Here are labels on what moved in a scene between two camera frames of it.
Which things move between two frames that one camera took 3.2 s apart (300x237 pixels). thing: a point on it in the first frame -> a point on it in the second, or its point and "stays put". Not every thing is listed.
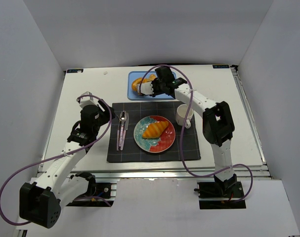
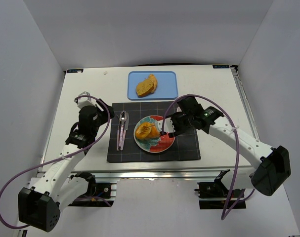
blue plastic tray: (134, 95) stays put
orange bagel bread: (136, 81) -> (143, 131)
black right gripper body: (156, 86) -> (176, 124)
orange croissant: (153, 130) stays put
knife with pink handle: (126, 125) stays put
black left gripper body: (107, 113) stays put
